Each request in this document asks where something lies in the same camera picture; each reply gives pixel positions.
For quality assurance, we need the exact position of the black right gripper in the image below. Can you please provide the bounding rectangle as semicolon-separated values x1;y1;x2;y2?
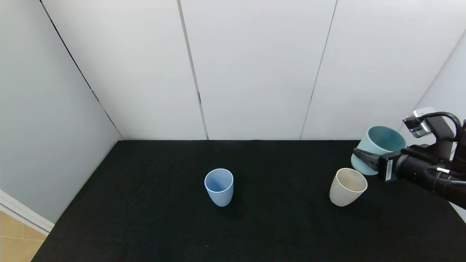
353;147;436;194

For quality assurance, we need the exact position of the teal plastic cup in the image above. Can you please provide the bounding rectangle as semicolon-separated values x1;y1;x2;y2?
351;126;407;176

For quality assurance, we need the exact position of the beige plastic cup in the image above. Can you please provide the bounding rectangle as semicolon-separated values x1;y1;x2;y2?
329;168;368;207

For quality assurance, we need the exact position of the light blue plastic cup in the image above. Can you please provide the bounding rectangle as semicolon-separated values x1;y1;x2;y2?
204;168;234;207

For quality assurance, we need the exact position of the black table cloth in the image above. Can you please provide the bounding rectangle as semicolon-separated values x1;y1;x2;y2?
31;140;466;262

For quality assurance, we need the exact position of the white baseboard strip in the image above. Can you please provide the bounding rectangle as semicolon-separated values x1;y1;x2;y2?
0;189;55;235

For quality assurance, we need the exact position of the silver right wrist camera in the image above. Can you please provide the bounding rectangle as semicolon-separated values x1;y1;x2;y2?
403;107;437;138

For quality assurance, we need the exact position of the black camera cable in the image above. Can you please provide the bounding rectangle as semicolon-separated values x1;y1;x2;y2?
419;112;463;142

